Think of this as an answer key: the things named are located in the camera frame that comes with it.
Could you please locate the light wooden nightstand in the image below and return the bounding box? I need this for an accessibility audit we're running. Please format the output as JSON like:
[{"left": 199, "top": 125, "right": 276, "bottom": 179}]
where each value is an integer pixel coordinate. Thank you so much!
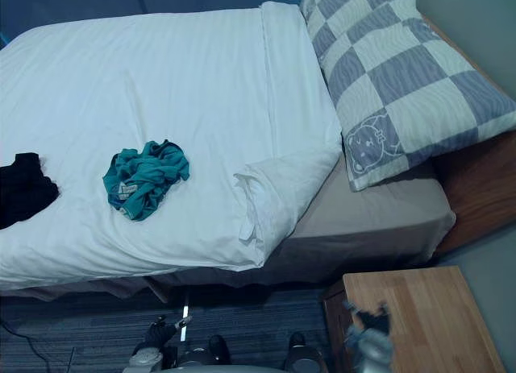
[{"left": 321, "top": 265, "right": 507, "bottom": 373}]

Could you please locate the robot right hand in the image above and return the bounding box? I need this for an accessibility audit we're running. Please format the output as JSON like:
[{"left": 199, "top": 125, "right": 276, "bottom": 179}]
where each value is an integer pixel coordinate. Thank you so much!
[{"left": 341, "top": 299, "right": 395, "bottom": 350}]

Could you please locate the black floor cable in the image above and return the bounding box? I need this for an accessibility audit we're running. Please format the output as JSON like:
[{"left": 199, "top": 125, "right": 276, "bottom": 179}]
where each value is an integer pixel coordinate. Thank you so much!
[{"left": 0, "top": 319, "right": 46, "bottom": 373}]

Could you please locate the silver metal floor strip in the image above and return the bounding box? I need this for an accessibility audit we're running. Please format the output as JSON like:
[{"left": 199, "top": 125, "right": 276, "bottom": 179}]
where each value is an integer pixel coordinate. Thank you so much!
[{"left": 180, "top": 292, "right": 192, "bottom": 343}]

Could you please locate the brown wooden bed frame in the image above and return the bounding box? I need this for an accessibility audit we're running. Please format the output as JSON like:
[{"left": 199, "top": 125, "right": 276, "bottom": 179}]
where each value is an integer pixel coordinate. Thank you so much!
[{"left": 417, "top": 8, "right": 516, "bottom": 259}]

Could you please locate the white striped duvet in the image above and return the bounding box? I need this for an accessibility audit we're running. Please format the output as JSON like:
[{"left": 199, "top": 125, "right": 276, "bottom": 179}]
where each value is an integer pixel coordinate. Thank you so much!
[{"left": 0, "top": 1, "right": 344, "bottom": 294}]

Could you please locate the robot dark foot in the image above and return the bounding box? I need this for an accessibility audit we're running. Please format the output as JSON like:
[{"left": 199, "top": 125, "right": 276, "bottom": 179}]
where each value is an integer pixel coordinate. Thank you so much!
[
  {"left": 287, "top": 331, "right": 308, "bottom": 353},
  {"left": 207, "top": 334, "right": 232, "bottom": 367}
]

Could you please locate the robot left silver leg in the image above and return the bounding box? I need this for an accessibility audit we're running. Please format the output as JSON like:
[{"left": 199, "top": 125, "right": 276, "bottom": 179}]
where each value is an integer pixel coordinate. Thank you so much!
[{"left": 175, "top": 346, "right": 227, "bottom": 373}]

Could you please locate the black crumpled cloth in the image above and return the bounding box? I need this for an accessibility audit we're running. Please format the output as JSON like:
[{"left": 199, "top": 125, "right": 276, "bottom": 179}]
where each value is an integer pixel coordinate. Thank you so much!
[{"left": 0, "top": 151, "right": 61, "bottom": 231}]

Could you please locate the grey fitted bed sheet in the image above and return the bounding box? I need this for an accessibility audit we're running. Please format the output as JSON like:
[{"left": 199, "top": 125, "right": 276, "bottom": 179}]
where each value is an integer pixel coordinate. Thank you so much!
[{"left": 0, "top": 149, "right": 458, "bottom": 305}]

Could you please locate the teal crumpled cloth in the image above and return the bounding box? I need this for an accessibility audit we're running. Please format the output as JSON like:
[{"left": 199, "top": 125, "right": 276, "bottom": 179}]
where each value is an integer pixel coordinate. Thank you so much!
[{"left": 102, "top": 139, "right": 192, "bottom": 223}]

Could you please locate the robot right dark foot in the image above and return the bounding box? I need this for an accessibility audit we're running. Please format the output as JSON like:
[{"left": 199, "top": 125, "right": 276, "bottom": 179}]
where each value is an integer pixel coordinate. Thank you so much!
[{"left": 287, "top": 331, "right": 308, "bottom": 353}]

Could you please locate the blue white checked pillow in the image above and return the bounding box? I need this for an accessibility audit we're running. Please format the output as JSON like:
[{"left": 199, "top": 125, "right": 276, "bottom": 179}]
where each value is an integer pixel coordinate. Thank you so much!
[{"left": 298, "top": 0, "right": 516, "bottom": 193}]

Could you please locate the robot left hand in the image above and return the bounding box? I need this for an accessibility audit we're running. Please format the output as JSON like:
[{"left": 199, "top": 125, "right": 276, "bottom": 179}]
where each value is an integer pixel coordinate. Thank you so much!
[{"left": 135, "top": 313, "right": 194, "bottom": 354}]

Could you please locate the robot left dark foot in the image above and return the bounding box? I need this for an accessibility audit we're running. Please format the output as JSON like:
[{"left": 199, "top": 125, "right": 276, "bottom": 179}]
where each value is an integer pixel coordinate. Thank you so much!
[{"left": 207, "top": 334, "right": 232, "bottom": 367}]

